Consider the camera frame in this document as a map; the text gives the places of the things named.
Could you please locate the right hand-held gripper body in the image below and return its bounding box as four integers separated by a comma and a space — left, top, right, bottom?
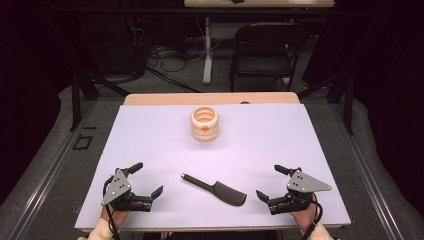
267, 168, 333, 216

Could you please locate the wooden desk with white leg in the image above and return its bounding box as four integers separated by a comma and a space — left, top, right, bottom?
183, 0, 336, 86

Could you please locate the white table mat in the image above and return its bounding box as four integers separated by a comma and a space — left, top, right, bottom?
73, 103, 353, 231

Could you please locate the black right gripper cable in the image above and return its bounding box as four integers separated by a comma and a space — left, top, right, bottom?
300, 199, 324, 240

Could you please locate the black metal stand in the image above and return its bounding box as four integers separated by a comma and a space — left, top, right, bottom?
68, 71, 132, 133
296, 71, 355, 136

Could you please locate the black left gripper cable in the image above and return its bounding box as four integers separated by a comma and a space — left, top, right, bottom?
102, 176, 122, 240

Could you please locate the metal floor rail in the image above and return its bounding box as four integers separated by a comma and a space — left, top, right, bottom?
6, 99, 98, 240
328, 103, 405, 240

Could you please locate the light wooden table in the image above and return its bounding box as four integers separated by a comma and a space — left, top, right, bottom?
81, 92, 344, 233

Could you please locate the black folding chair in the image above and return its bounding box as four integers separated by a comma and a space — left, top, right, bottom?
229, 21, 309, 93

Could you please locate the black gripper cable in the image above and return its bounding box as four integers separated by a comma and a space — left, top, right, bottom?
102, 176, 122, 240
300, 199, 324, 240

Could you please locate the bundle of floor cables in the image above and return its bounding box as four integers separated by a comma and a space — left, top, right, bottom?
145, 41, 208, 94

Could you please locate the cream ribbed cup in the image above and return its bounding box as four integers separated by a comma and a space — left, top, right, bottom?
189, 105, 220, 142

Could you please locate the person's left hand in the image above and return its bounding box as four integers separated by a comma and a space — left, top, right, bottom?
101, 208, 131, 231

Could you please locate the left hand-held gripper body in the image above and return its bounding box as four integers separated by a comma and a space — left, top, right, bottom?
100, 167, 154, 213

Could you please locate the person's right hand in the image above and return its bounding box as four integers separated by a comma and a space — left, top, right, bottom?
289, 195, 319, 234

